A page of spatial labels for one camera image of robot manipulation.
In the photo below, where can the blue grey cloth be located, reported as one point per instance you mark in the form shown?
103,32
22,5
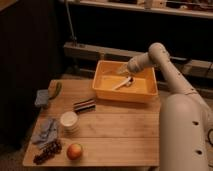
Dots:
48,132

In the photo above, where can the green pepper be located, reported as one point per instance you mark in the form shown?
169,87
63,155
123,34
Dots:
57,91

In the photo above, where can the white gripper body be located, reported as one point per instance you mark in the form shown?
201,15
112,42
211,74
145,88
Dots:
123,70

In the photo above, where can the yellow plastic tray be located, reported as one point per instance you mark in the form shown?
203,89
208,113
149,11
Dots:
107,84

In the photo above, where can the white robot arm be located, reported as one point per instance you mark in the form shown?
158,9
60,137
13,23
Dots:
184,116

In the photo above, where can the red yellow apple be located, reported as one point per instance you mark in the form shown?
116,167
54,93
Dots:
74,151

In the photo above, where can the blue sponge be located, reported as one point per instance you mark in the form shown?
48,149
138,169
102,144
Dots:
42,98

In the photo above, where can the metal shelf rack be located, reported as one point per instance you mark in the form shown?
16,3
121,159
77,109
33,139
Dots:
183,36

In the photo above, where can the white cup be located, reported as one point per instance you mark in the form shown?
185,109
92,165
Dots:
69,121

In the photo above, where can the dark grape bunch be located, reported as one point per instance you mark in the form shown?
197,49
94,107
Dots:
48,152

